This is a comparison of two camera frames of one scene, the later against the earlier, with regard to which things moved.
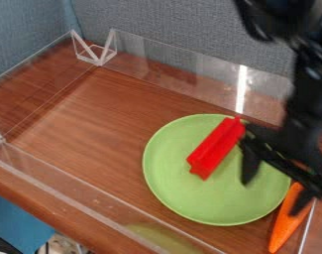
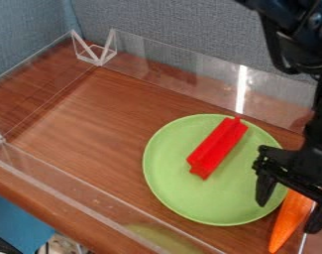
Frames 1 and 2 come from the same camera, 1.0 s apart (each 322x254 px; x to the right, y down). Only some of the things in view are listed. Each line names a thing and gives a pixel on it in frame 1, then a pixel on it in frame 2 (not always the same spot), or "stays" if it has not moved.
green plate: x=220 y=200 stays
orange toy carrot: x=286 y=222 stays
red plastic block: x=218 y=148 stays
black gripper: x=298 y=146 -> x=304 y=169
